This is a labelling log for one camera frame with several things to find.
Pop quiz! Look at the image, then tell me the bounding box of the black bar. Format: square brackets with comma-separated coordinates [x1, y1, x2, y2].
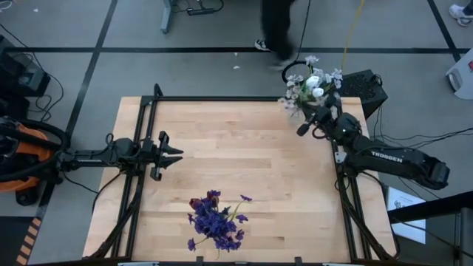
[387, 190, 473, 225]

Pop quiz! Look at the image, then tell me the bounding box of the white paper sheet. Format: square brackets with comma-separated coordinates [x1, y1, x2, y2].
[386, 186, 428, 245]

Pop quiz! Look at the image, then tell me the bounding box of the black power strip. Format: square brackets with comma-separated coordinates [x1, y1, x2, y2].
[186, 7, 216, 17]

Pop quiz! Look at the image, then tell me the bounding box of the black table frame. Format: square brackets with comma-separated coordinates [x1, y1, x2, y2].
[87, 83, 402, 262]

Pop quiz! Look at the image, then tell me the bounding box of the person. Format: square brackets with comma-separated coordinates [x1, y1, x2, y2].
[253, 0, 308, 72]

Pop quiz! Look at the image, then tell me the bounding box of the black floor cable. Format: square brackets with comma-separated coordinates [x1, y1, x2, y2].
[371, 127, 473, 149]

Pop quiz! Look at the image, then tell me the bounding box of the black equipment stack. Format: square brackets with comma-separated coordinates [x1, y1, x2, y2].
[0, 35, 52, 119]

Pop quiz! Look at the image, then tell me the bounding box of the black perforated case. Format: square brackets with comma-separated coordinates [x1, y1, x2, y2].
[336, 69, 389, 120]

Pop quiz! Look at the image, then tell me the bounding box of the grey desk leg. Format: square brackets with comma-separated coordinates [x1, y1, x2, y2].
[160, 0, 175, 35]

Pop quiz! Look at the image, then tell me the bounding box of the black hanging cable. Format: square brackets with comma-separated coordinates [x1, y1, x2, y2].
[281, 0, 314, 85]

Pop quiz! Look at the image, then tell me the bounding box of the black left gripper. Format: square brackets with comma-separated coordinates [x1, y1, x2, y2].
[138, 131, 185, 182]

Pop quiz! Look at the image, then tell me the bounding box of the orange black vacuum cleaner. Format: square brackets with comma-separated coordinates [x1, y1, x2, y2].
[0, 114, 73, 206]

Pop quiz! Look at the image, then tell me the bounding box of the person's shoe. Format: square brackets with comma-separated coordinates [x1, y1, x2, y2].
[449, 0, 473, 27]

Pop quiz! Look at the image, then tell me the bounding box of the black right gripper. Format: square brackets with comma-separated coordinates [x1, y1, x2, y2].
[296, 99, 365, 147]

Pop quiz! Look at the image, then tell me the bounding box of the yellow cable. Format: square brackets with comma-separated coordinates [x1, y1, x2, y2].
[340, 0, 367, 71]

